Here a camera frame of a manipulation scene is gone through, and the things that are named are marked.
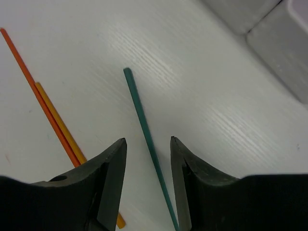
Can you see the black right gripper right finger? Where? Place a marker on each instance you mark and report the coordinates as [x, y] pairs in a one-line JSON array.
[[208, 199]]

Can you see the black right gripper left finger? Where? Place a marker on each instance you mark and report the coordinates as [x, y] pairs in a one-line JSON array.
[[31, 207]]

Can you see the yellow-orange chopstick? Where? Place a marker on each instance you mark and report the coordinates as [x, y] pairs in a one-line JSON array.
[[60, 125]]

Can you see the teal chopstick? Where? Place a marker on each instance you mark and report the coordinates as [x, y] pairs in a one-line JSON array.
[[149, 141]]

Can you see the white right divided container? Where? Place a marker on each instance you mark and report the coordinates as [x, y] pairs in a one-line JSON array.
[[280, 39]]

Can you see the white divided container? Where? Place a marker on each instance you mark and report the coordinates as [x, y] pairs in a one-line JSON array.
[[280, 39], [241, 15]]

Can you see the orange chopstick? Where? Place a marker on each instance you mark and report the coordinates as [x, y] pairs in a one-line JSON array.
[[40, 99]]

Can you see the white left divided container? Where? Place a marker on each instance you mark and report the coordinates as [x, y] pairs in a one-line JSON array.
[[241, 15]]

